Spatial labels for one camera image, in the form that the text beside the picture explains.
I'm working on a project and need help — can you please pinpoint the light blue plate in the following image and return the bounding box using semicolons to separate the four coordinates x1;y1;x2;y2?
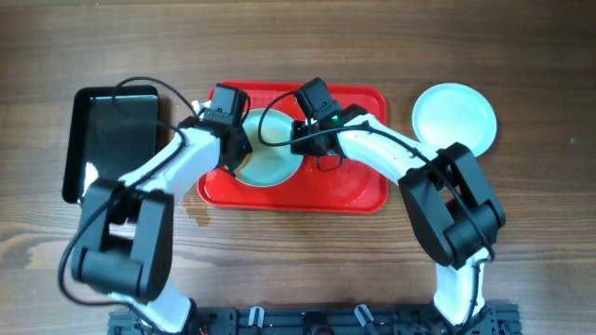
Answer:
412;83;497;156
236;108;304;187

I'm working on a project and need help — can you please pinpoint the light blue top plate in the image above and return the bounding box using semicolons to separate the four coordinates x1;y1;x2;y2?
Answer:
412;83;497;156

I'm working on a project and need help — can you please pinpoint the orange green scrub sponge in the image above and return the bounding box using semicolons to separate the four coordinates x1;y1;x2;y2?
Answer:
234;153;252;174

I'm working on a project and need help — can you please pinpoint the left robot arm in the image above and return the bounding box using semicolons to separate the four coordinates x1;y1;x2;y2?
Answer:
58;84;252;334

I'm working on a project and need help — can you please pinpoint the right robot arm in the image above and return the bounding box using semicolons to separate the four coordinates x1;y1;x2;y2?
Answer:
291;77;506;333

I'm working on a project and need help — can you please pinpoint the red plastic serving tray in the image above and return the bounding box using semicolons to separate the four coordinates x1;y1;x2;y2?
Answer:
196;80;388;214

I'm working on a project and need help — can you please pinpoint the black rectangular tray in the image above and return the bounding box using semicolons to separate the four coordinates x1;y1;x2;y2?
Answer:
62;85;159;203

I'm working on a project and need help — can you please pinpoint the left black cable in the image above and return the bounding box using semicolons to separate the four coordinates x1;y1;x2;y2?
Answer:
57;76;252;334

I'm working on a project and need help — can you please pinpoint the black cable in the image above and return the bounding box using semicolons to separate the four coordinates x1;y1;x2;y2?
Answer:
257;90;497;327
57;76;252;334

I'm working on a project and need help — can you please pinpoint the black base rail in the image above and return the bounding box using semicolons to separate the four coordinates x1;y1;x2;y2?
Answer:
106;302;522;335

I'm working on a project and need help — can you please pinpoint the right black cable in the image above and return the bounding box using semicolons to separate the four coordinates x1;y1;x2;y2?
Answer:
257;90;497;327

